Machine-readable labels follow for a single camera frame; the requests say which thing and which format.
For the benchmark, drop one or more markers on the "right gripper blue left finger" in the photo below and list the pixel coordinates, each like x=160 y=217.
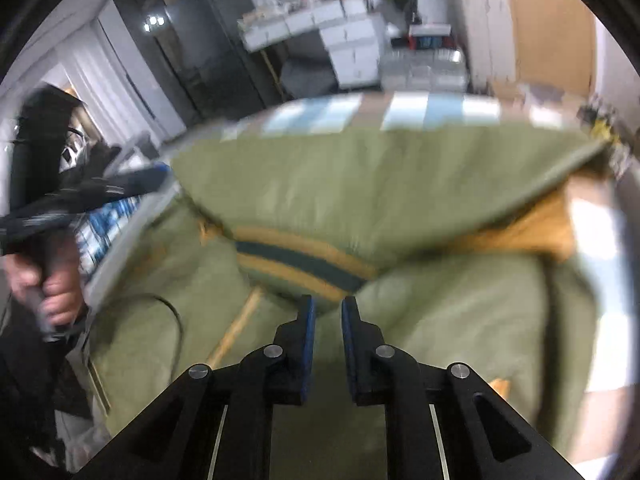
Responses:
x=215 y=424

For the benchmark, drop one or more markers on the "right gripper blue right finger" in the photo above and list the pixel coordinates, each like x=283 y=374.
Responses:
x=441 y=423

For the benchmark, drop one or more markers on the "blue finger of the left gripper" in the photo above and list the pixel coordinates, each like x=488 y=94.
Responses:
x=138 y=182
x=97 y=158

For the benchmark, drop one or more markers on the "green yellow varsity jacket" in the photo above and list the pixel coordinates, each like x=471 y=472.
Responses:
x=182 y=298

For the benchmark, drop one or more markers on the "person's left hand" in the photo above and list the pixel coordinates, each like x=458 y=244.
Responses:
x=62 y=291

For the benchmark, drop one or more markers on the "blue white plaid folded cloth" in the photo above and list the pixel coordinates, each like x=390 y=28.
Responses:
x=96 y=232

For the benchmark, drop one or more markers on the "tall dark wardrobe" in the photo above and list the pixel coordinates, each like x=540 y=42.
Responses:
x=148 y=26

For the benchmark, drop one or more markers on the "black refrigerator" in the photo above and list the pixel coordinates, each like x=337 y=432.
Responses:
x=221 y=76

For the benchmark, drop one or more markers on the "white dressing desk with drawers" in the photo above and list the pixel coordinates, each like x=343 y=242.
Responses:
x=350 y=32

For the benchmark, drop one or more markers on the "silver aluminium suitcase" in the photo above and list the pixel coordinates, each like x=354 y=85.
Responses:
x=438 y=70

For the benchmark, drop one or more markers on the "wooden door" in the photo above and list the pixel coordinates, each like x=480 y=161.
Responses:
x=555 y=44

